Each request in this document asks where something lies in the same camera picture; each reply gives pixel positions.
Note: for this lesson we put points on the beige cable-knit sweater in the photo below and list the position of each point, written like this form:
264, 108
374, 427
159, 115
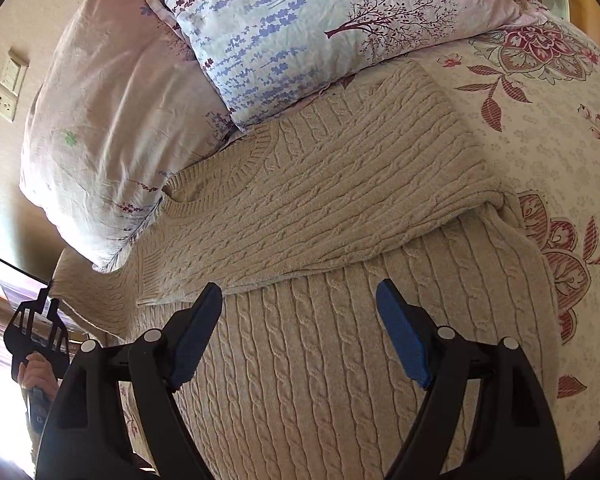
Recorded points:
298, 223

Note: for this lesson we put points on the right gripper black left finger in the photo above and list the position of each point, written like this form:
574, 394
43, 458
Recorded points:
115, 416

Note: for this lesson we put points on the person's left hand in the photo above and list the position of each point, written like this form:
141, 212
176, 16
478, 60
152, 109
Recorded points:
36, 372

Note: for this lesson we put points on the pink floral pillow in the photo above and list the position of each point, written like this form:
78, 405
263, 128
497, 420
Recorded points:
123, 107

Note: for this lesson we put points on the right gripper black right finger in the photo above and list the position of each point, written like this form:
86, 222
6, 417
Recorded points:
513, 435

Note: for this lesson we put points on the blue lavender print pillow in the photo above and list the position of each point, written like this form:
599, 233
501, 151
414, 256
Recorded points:
263, 56

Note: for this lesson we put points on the cream floral bedspread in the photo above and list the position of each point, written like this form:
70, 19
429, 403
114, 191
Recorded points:
532, 96

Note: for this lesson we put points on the wall switch plate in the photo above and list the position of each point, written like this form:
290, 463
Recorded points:
11, 81

